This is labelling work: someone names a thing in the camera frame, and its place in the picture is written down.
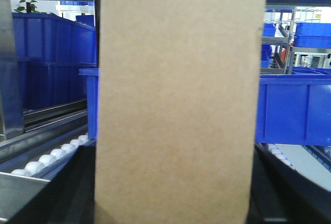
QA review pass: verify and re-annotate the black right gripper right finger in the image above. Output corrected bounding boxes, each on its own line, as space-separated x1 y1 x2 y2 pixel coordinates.
247 144 330 223

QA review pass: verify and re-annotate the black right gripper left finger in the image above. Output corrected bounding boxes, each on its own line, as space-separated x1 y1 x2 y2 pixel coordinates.
7 146 96 223

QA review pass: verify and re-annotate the brown cardboard box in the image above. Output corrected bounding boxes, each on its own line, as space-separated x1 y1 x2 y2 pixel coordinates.
95 0 265 223

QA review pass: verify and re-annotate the white roller track left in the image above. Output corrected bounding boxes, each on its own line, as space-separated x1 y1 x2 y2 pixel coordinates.
10 133 88 177

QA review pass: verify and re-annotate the white roller track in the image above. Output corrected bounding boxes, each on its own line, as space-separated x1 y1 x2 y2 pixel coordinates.
266 144 295 171
10 133 88 177

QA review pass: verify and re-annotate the white roller track right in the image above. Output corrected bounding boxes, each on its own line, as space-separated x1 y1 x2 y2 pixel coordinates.
266 144 295 171

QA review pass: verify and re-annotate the blue plastic bin behind box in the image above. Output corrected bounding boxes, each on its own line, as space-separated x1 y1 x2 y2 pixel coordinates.
81 69 330 147

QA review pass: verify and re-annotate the large blue crate left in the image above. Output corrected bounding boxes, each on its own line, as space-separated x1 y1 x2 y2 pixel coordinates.
12 13 97 110

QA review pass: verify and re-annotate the stacked blue crates background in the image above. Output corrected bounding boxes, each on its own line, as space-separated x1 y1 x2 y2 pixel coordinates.
294 22 330 49

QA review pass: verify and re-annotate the green potted plant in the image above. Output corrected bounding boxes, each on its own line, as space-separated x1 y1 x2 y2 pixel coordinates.
14 0 39 13

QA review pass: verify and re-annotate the steel shelf upright post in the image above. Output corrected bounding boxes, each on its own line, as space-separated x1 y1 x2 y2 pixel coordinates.
1 0 24 141

